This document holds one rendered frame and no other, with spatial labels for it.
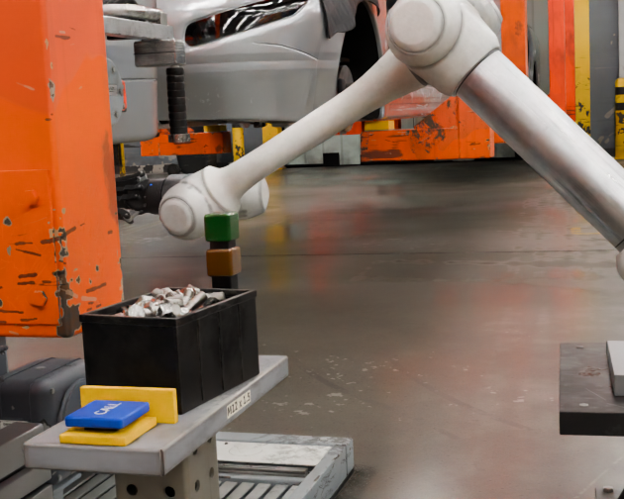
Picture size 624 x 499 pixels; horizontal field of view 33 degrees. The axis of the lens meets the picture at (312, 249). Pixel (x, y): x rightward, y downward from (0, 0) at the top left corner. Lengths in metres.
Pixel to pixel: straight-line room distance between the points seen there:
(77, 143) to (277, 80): 3.12
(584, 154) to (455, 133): 3.74
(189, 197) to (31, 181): 0.58
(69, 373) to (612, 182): 0.92
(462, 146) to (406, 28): 3.74
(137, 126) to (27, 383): 1.20
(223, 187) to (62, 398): 0.50
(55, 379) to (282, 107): 2.97
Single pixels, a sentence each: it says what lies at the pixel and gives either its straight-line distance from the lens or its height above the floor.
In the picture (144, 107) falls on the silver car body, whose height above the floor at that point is 0.83.
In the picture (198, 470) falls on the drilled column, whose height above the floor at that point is 0.37.
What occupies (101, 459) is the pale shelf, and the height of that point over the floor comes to 0.44.
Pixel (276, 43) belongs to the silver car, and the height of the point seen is 1.09.
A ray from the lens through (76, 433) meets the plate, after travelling 1.20.
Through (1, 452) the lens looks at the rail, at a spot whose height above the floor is 0.38.
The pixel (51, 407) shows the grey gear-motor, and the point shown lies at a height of 0.36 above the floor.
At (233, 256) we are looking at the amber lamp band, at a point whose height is 0.60.
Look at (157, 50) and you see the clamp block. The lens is 2.12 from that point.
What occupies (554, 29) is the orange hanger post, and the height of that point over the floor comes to 1.53.
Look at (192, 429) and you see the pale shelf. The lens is 1.21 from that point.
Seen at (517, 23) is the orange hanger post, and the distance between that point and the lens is 7.37.
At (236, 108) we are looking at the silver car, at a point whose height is 0.83.
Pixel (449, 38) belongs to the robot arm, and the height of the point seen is 0.90.
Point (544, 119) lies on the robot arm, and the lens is 1.74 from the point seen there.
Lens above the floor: 0.80
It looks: 7 degrees down
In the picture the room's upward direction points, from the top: 3 degrees counter-clockwise
